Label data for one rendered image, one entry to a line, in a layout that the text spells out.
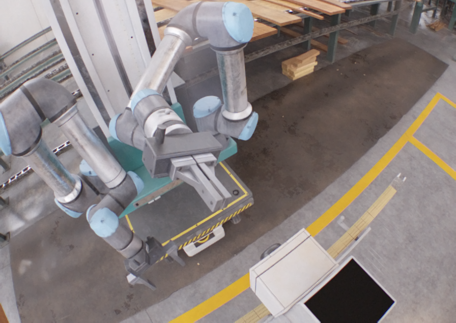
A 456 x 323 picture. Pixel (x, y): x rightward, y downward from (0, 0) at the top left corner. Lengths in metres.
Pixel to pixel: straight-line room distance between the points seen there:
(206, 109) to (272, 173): 1.00
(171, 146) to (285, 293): 0.28
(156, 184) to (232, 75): 0.56
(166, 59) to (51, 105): 0.33
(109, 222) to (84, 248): 1.28
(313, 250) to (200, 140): 0.28
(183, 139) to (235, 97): 0.45
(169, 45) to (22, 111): 0.43
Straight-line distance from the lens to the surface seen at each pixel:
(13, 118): 0.67
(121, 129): 0.67
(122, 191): 0.78
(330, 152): 2.05
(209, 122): 0.98
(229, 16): 0.69
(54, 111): 0.69
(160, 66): 0.70
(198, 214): 1.34
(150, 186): 1.08
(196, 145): 0.43
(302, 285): 0.25
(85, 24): 0.92
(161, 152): 0.39
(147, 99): 0.53
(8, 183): 2.00
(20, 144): 0.70
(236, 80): 0.81
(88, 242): 1.95
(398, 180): 0.70
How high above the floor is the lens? 1.50
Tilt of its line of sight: 49 degrees down
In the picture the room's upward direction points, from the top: 8 degrees counter-clockwise
